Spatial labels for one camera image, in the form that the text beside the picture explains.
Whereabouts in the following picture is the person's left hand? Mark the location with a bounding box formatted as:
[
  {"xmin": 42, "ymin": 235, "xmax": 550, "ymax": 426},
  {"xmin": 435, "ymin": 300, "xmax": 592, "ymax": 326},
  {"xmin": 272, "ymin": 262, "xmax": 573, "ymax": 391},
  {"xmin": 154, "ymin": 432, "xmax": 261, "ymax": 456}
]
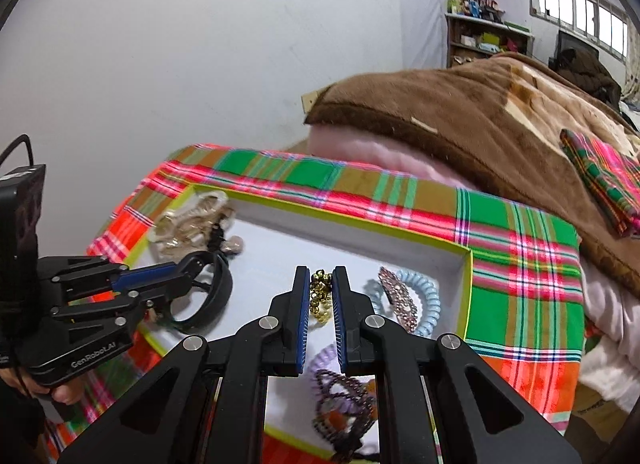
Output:
[{"xmin": 0, "ymin": 366, "xmax": 87, "ymax": 406}]

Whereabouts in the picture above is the pink rhinestone hair clip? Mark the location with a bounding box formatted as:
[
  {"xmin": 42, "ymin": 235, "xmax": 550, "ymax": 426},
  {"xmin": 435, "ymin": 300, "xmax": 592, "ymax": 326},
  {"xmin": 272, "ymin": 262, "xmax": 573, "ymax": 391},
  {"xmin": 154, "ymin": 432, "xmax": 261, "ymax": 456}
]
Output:
[{"xmin": 377, "ymin": 266, "xmax": 420, "ymax": 332}]

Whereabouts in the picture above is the brown blanket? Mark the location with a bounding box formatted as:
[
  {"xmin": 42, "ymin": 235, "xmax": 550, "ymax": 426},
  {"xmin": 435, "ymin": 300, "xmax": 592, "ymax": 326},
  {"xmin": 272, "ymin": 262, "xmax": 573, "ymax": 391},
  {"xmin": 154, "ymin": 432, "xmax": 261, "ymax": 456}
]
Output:
[{"xmin": 304, "ymin": 51, "xmax": 640, "ymax": 305}]

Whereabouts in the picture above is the black monitor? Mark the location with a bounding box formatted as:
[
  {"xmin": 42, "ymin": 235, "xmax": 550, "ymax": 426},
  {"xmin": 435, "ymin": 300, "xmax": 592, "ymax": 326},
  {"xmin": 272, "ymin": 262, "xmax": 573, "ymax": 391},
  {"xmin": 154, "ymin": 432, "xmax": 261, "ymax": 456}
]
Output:
[{"xmin": 557, "ymin": 30, "xmax": 601, "ymax": 60}]

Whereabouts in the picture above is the beige hair claw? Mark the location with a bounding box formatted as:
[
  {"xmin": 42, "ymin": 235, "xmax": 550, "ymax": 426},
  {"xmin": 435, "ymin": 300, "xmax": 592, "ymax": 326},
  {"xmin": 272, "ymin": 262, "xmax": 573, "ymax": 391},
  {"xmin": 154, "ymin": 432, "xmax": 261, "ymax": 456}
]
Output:
[{"xmin": 150, "ymin": 189, "xmax": 238, "ymax": 260}]

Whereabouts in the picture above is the black cable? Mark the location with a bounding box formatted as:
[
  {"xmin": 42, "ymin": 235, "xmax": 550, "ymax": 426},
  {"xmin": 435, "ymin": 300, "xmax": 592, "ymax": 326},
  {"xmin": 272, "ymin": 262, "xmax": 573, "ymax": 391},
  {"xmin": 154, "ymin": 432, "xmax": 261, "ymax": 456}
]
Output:
[{"xmin": 0, "ymin": 134, "xmax": 38, "ymax": 170}]

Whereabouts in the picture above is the yellow cardboard box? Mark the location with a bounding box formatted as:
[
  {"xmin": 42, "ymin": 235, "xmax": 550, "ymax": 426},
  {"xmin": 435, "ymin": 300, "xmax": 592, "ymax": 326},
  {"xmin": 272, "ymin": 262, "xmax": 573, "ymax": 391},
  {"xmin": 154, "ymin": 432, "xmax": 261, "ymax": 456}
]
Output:
[{"xmin": 117, "ymin": 183, "xmax": 473, "ymax": 464}]

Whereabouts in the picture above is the thick black hair tie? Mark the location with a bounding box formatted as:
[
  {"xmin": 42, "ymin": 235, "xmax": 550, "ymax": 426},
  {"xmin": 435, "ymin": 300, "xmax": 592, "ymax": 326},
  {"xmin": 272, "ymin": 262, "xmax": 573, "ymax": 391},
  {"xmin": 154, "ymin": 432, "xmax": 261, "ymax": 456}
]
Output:
[{"xmin": 155, "ymin": 250, "xmax": 235, "ymax": 334}]

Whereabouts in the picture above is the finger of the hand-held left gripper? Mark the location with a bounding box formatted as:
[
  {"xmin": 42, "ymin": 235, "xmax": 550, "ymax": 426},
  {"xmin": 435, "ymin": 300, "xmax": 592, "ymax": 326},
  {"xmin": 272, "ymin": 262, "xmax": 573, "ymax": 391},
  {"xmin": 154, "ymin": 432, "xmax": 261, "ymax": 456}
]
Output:
[
  {"xmin": 50, "ymin": 275, "xmax": 195, "ymax": 326},
  {"xmin": 37, "ymin": 250, "xmax": 214, "ymax": 302}
]

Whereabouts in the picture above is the window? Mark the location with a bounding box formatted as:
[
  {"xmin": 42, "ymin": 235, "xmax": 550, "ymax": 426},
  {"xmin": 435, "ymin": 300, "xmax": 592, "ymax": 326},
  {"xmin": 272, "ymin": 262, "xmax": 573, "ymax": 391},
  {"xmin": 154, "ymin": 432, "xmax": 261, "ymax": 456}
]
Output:
[{"xmin": 527, "ymin": 0, "xmax": 633, "ymax": 62}]

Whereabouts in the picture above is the person's left forearm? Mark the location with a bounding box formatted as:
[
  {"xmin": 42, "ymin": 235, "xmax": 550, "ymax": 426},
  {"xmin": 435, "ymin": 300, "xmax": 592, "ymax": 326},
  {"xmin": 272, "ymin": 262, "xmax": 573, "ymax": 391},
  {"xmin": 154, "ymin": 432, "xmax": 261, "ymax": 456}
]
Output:
[{"xmin": 0, "ymin": 389, "xmax": 51, "ymax": 464}]

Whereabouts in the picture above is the white fleece blanket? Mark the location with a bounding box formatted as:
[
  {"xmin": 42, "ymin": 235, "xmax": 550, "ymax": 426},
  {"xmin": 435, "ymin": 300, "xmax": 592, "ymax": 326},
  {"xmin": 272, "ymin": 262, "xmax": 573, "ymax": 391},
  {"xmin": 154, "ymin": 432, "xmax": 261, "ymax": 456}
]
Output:
[{"xmin": 577, "ymin": 334, "xmax": 640, "ymax": 400}]

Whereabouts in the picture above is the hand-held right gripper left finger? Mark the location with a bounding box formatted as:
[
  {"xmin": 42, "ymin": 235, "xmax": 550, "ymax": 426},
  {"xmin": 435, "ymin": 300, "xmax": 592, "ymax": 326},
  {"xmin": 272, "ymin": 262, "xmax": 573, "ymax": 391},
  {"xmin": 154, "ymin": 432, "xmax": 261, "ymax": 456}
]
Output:
[{"xmin": 57, "ymin": 265, "xmax": 312, "ymax": 464}]

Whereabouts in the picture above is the gold bead bracelet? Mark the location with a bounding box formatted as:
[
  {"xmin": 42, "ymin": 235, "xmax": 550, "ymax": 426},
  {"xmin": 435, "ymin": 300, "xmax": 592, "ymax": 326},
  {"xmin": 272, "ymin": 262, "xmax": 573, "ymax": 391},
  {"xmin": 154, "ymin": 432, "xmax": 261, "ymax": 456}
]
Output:
[{"xmin": 310, "ymin": 268, "xmax": 335, "ymax": 324}]

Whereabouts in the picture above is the wooden shelf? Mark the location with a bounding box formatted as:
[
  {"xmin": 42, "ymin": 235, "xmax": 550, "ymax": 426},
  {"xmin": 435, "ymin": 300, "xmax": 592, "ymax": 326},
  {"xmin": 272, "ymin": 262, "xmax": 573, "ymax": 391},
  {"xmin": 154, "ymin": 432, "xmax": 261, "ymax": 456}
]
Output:
[{"xmin": 444, "ymin": 11, "xmax": 536, "ymax": 70}]

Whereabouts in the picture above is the folded plaid cloth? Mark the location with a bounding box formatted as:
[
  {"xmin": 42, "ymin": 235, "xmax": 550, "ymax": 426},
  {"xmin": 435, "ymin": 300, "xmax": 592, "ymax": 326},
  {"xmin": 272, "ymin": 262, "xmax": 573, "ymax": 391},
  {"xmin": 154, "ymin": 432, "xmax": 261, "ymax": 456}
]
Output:
[{"xmin": 559, "ymin": 128, "xmax": 640, "ymax": 237}]

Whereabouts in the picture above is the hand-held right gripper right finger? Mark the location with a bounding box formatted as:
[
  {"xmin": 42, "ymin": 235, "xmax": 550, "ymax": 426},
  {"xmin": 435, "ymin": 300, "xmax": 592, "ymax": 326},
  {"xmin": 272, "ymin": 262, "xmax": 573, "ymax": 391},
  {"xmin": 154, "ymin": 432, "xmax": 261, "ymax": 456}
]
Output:
[{"xmin": 332, "ymin": 265, "xmax": 583, "ymax": 464}]

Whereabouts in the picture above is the patterned curtain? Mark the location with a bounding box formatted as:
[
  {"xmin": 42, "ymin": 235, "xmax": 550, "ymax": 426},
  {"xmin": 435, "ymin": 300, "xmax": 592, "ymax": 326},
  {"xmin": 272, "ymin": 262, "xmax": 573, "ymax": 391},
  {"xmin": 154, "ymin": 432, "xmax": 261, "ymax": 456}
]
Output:
[{"xmin": 620, "ymin": 34, "xmax": 640, "ymax": 105}]

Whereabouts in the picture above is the brown cardboard carton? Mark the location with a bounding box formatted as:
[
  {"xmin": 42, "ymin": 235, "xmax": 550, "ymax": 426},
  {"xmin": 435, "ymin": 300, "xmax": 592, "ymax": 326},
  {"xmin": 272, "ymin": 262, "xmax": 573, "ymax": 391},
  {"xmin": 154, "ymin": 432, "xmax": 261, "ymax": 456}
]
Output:
[{"xmin": 570, "ymin": 384, "xmax": 631, "ymax": 425}]

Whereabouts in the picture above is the dark beaded hair tie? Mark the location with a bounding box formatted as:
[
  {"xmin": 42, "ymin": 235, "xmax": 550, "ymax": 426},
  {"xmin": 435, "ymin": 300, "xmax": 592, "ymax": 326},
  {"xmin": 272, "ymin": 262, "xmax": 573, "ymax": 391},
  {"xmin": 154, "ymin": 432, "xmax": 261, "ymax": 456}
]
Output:
[{"xmin": 311, "ymin": 369, "xmax": 378, "ymax": 464}]

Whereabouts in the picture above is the purple spiral hair tie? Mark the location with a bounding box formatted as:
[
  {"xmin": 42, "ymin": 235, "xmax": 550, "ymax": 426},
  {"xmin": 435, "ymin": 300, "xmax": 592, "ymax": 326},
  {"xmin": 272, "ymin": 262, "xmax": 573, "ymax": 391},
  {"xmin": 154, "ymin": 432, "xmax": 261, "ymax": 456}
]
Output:
[{"xmin": 307, "ymin": 344, "xmax": 346, "ymax": 395}]

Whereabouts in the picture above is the dark brown coat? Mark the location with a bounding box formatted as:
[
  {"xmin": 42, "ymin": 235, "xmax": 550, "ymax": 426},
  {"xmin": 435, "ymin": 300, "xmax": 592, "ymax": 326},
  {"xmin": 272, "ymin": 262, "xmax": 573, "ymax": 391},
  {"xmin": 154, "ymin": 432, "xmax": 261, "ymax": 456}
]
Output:
[{"xmin": 550, "ymin": 46, "xmax": 623, "ymax": 105}]

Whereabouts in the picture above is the black hair tie with pearls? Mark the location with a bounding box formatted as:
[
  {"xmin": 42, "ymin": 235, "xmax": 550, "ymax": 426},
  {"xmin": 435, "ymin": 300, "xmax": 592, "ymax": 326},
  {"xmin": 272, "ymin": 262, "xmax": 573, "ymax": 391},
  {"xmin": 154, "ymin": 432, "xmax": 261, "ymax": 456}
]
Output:
[{"xmin": 207, "ymin": 224, "xmax": 246, "ymax": 257}]

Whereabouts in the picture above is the light blue spiral hair tie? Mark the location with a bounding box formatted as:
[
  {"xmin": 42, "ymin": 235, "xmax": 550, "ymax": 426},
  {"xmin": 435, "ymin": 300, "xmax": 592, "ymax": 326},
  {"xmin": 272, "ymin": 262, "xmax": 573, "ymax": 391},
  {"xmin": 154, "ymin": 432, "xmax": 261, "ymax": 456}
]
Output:
[{"xmin": 362, "ymin": 269, "xmax": 442, "ymax": 337}]

